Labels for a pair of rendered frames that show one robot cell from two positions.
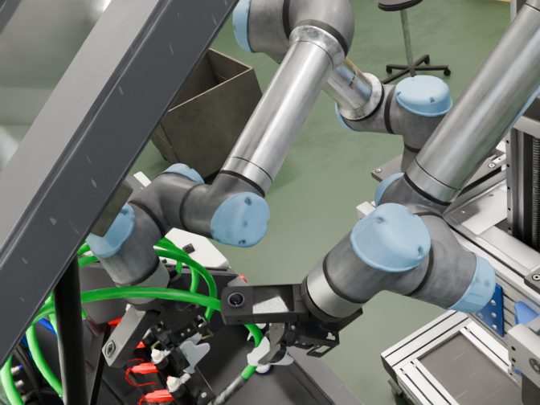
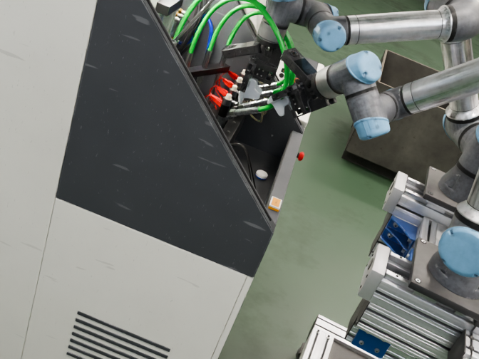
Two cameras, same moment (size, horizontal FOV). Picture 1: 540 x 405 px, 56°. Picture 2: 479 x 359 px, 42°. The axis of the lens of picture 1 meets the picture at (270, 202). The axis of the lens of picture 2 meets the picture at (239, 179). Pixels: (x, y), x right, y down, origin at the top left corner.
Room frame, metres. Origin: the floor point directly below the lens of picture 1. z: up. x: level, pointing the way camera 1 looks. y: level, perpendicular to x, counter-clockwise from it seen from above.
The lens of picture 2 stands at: (-0.93, -0.48, 1.82)
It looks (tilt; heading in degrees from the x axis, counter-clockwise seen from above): 30 degrees down; 22
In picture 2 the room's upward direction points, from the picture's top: 21 degrees clockwise
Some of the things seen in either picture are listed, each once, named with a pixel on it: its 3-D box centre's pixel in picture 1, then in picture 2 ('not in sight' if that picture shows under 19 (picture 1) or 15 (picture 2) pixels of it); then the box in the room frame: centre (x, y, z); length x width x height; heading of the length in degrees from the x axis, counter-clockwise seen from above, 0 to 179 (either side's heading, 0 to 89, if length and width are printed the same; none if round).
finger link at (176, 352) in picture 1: (174, 349); (247, 77); (0.59, 0.23, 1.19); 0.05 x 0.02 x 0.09; 21
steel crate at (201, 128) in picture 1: (200, 116); (408, 122); (3.47, 0.25, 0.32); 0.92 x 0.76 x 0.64; 20
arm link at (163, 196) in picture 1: (174, 202); (316, 17); (0.67, 0.14, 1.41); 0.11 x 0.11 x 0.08; 41
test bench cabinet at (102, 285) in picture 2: not in sight; (158, 271); (0.58, 0.30, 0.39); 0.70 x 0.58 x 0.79; 21
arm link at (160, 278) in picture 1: (142, 278); (271, 31); (0.61, 0.23, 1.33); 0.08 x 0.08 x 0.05
